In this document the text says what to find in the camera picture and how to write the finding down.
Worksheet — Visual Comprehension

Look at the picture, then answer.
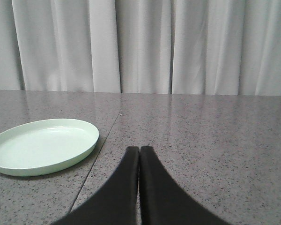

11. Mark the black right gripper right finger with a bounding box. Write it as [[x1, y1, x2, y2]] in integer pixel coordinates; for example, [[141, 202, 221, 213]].
[[140, 146, 228, 225]]

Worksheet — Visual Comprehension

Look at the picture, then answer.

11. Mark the white curtain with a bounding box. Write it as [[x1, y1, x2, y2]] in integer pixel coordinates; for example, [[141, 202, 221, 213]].
[[0, 0, 281, 96]]

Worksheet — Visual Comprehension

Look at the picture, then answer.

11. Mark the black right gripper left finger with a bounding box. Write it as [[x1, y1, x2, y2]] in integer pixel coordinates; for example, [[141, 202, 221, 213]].
[[54, 147, 139, 225]]

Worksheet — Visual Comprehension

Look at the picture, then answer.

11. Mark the light green round plate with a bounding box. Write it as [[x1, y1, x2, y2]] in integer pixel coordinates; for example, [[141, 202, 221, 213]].
[[0, 119, 99, 177]]

